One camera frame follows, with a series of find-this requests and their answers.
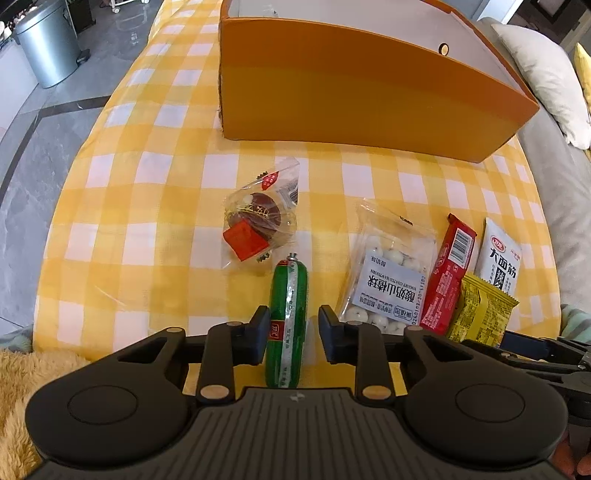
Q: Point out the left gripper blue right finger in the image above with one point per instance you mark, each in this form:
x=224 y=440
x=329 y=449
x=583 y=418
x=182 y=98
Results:
x=366 y=348

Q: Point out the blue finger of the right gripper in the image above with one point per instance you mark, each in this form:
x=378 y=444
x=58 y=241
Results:
x=529 y=347

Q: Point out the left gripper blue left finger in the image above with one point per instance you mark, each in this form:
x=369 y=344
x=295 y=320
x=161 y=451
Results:
x=226 y=346

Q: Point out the yellow snack packet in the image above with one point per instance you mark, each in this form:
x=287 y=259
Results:
x=482 y=312

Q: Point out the green sausage stick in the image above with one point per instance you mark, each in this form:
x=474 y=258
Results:
x=288 y=323

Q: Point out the white ball candy bag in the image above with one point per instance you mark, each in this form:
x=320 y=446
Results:
x=389 y=271

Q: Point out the white gluten snack packet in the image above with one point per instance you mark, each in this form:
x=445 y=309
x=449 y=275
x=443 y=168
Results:
x=499 y=258

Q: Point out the red bar wrapper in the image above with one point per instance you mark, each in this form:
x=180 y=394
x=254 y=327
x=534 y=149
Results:
x=445 y=282

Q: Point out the clear bag brown pastry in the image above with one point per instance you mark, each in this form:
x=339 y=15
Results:
x=260 y=218

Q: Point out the person's right hand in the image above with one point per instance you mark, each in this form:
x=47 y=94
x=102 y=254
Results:
x=566 y=462

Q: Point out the yellow checkered tablecloth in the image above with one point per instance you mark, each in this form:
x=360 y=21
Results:
x=135 y=242

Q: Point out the grey sofa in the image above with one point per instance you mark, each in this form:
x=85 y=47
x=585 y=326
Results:
x=562 y=176

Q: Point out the orange cardboard box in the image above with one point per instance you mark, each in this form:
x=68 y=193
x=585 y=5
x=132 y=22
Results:
x=416 y=76

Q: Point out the white cushion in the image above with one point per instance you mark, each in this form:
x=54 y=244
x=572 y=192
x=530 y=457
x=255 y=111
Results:
x=549 y=72

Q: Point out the yellow cushion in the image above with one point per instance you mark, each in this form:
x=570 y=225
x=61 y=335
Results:
x=582 y=63

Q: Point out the white tv console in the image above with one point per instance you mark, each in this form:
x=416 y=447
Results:
x=17 y=82

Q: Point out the silver trash can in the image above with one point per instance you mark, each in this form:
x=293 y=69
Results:
x=48 y=38

